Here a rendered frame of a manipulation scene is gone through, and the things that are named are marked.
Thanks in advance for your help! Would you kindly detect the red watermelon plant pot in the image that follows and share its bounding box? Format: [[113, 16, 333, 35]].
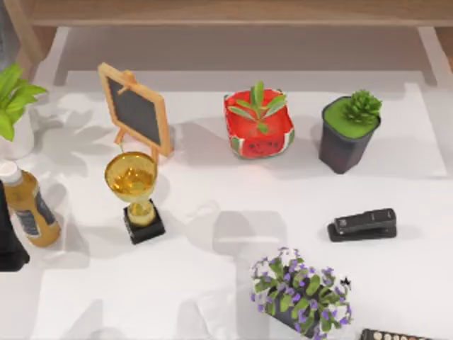
[[223, 80, 296, 160]]

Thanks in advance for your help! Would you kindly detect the gold trophy with black base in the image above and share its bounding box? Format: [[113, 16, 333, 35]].
[[103, 152, 166, 246]]

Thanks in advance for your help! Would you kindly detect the wooden framed blackboard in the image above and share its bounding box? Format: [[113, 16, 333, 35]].
[[98, 62, 175, 164]]

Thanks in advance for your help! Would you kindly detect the black pot with green succulent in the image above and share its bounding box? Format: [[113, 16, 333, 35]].
[[318, 89, 383, 175]]

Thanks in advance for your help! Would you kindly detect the purple flower plant pot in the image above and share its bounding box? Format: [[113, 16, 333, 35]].
[[250, 246, 354, 340]]

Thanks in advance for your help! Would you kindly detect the black stapler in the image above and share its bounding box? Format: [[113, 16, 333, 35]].
[[327, 208, 398, 243]]

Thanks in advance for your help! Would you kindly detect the wooden shelf unit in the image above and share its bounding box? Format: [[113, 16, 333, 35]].
[[4, 0, 453, 87]]

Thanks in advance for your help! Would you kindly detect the amber bottle with white cap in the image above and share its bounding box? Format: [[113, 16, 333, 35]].
[[0, 161, 62, 248]]

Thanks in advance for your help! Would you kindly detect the white pot with green leaves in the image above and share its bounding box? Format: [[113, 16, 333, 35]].
[[0, 63, 48, 160]]

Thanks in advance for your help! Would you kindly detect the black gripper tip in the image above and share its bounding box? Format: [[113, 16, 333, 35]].
[[0, 180, 30, 273]]

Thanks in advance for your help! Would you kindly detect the black calculator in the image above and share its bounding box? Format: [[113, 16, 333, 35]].
[[360, 328, 447, 340]]

